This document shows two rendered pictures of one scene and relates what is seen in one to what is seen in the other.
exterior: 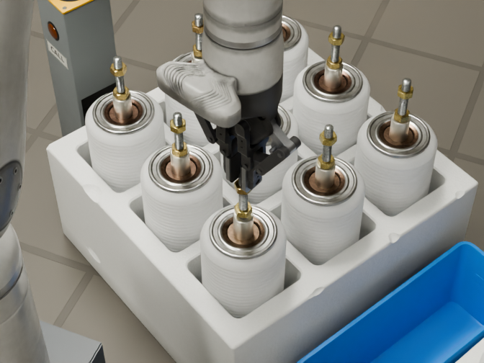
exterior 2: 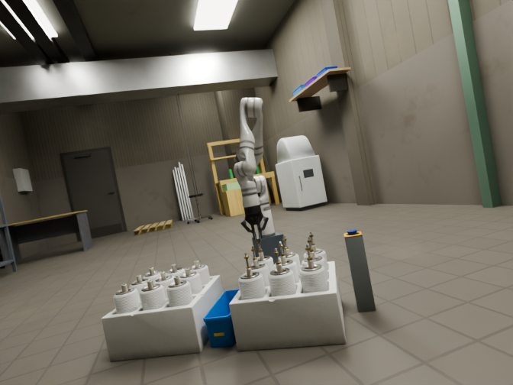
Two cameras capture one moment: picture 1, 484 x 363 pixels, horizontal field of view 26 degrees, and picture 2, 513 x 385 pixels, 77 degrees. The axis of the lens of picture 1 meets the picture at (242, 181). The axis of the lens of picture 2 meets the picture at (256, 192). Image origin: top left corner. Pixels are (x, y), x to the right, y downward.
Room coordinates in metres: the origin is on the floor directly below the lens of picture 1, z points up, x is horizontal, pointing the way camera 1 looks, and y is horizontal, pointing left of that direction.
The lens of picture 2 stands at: (1.88, -0.89, 0.59)
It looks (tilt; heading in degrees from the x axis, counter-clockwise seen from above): 2 degrees down; 141
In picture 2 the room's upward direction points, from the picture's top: 11 degrees counter-clockwise
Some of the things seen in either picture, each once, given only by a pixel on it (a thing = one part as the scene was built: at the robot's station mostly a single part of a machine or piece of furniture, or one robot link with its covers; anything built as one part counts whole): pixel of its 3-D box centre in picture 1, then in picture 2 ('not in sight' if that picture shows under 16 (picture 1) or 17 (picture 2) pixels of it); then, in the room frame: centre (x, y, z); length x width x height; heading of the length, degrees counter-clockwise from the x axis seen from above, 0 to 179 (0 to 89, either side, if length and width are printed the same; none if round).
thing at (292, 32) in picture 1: (272, 33); (311, 267); (1.06, -0.04, 0.25); 0.08 x 0.08 x 0.01
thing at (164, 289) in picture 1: (258, 209); (291, 301); (0.89, -0.02, 0.09); 0.39 x 0.39 x 0.18; 38
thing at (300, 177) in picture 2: not in sight; (298, 172); (-2.04, 3.25, 0.63); 0.71 x 0.58 x 1.26; 158
